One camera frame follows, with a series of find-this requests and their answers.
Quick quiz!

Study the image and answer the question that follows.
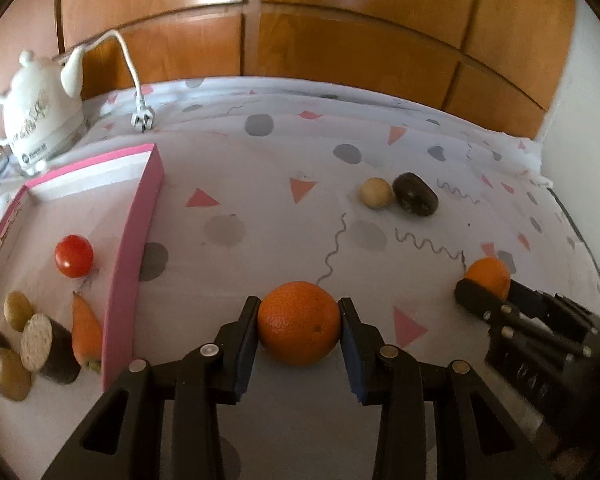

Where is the small beige round fruit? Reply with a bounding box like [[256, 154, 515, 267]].
[[358, 177, 396, 209]]

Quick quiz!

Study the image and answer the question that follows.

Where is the pink shallow cardboard box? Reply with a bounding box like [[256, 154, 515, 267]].
[[0, 143, 165, 398]]

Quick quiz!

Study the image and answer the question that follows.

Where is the orange carrot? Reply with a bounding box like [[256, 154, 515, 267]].
[[71, 292, 104, 372]]

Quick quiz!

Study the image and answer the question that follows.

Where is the red tomato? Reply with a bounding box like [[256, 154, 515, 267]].
[[55, 234, 95, 278]]

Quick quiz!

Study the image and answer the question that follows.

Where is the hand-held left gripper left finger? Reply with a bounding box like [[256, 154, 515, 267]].
[[42, 296, 262, 480]]

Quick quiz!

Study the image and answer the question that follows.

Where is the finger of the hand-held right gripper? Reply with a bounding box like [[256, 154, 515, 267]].
[[454, 279, 537, 342], [507, 280, 561, 322]]

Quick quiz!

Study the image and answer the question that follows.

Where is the orange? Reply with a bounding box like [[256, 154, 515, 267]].
[[257, 281, 342, 367], [464, 257, 512, 301]]

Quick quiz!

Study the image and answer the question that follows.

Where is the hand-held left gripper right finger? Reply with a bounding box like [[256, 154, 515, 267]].
[[337, 297, 556, 480]]

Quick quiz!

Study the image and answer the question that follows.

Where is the white floral ceramic kettle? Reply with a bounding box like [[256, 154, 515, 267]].
[[0, 46, 88, 161]]

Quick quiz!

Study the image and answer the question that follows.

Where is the silver kettle base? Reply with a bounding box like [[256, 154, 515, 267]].
[[17, 122, 89, 177]]

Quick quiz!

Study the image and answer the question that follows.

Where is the white power cord with plug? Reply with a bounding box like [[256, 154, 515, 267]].
[[82, 30, 157, 134]]

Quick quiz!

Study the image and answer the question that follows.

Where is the dark purple oval fruit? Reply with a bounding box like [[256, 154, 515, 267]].
[[392, 172, 439, 217]]

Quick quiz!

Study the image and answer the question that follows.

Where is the brown potato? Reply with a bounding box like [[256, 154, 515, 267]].
[[0, 346, 32, 402]]

